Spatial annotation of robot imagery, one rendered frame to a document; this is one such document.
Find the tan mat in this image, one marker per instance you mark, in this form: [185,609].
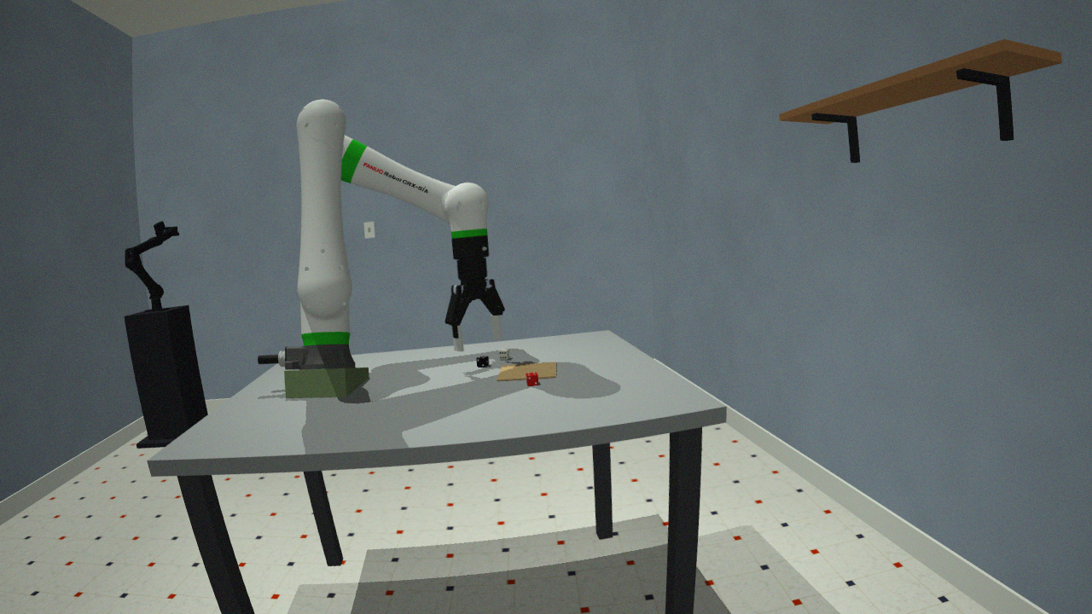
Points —
[545,370]

